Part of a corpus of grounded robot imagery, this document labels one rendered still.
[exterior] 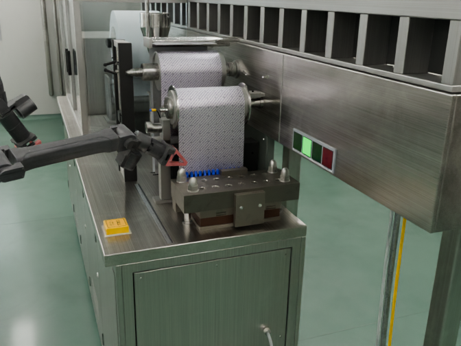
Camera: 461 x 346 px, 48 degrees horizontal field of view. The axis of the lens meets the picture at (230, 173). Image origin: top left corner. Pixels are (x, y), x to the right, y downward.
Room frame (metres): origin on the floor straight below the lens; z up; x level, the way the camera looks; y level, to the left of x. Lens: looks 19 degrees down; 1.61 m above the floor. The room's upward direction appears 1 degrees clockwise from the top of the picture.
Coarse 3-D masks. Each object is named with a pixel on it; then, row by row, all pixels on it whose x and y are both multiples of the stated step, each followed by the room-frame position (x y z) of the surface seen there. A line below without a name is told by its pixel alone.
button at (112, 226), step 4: (104, 220) 1.50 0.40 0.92; (108, 220) 1.50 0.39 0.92; (112, 220) 1.50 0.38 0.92; (116, 220) 1.50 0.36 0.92; (120, 220) 1.51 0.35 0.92; (124, 220) 1.51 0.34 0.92; (104, 224) 1.48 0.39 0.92; (108, 224) 1.47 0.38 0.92; (112, 224) 1.47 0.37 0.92; (116, 224) 1.47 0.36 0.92; (120, 224) 1.47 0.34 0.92; (124, 224) 1.48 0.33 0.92; (104, 228) 1.48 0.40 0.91; (108, 228) 1.45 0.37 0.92; (112, 228) 1.45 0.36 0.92; (116, 228) 1.45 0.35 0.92; (120, 228) 1.46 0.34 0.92; (124, 228) 1.46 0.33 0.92; (128, 228) 1.47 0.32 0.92; (108, 232) 1.45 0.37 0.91; (112, 232) 1.45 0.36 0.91; (116, 232) 1.45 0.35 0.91; (120, 232) 1.46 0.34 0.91; (124, 232) 1.46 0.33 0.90
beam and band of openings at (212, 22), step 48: (192, 0) 2.66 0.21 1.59; (240, 0) 2.07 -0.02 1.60; (288, 0) 1.69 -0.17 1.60; (336, 0) 1.43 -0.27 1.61; (384, 0) 1.24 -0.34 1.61; (432, 0) 1.09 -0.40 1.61; (288, 48) 1.70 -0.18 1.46; (336, 48) 1.44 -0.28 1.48; (384, 48) 1.32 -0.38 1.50; (432, 48) 1.18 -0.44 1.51
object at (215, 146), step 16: (192, 128) 1.68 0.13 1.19; (208, 128) 1.70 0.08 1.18; (224, 128) 1.72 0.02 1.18; (240, 128) 1.74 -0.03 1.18; (192, 144) 1.68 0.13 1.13; (208, 144) 1.70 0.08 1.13; (224, 144) 1.72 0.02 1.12; (240, 144) 1.74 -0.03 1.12; (192, 160) 1.68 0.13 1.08; (208, 160) 1.70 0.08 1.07; (224, 160) 1.72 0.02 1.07; (240, 160) 1.74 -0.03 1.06
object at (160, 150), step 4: (152, 140) 1.62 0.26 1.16; (156, 140) 1.63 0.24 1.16; (164, 140) 1.69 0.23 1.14; (152, 144) 1.62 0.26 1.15; (156, 144) 1.62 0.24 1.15; (160, 144) 1.62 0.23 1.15; (164, 144) 1.64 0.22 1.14; (152, 148) 1.60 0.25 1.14; (156, 148) 1.61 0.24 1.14; (160, 148) 1.62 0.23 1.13; (164, 148) 1.62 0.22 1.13; (168, 148) 1.61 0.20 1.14; (172, 148) 1.61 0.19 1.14; (144, 152) 1.61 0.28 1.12; (148, 152) 1.61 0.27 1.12; (152, 152) 1.61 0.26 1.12; (156, 152) 1.61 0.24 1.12; (160, 152) 1.61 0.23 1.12; (164, 152) 1.62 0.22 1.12; (168, 152) 1.60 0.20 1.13; (152, 156) 1.62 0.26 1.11; (156, 156) 1.61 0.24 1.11; (160, 156) 1.62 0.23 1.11; (164, 156) 1.60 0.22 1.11; (160, 160) 1.61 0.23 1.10; (164, 160) 1.60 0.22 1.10; (164, 164) 1.60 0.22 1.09
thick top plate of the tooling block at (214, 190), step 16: (208, 176) 1.65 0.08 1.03; (224, 176) 1.65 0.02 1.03; (240, 176) 1.66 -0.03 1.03; (256, 176) 1.66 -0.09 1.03; (272, 176) 1.66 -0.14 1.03; (176, 192) 1.54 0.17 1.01; (208, 192) 1.50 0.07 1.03; (224, 192) 1.51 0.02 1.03; (240, 192) 1.53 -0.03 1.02; (272, 192) 1.57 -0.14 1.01; (288, 192) 1.59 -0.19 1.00; (192, 208) 1.47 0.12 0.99; (208, 208) 1.49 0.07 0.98; (224, 208) 1.51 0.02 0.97
